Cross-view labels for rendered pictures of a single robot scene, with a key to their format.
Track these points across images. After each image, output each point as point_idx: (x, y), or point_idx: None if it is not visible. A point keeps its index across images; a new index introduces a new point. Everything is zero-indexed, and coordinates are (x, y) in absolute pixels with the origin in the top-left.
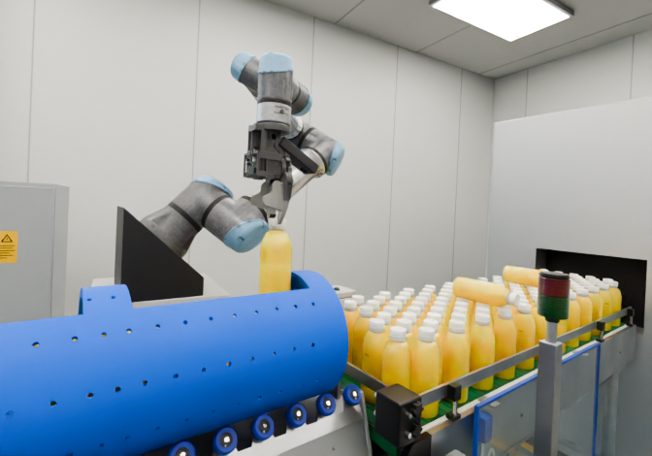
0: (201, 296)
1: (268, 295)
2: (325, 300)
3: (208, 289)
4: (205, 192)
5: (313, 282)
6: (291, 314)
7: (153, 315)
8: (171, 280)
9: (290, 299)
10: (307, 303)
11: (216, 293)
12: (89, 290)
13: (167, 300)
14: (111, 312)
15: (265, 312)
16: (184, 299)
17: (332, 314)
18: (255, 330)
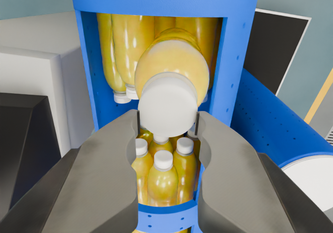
0: (50, 98)
1: (218, 95)
2: None
3: (6, 77)
4: None
5: None
6: (240, 65)
7: None
8: (43, 146)
9: (231, 63)
10: (241, 36)
11: (36, 74)
12: (165, 231)
13: (59, 135)
14: (197, 213)
15: (230, 99)
16: (57, 117)
17: None
18: (233, 107)
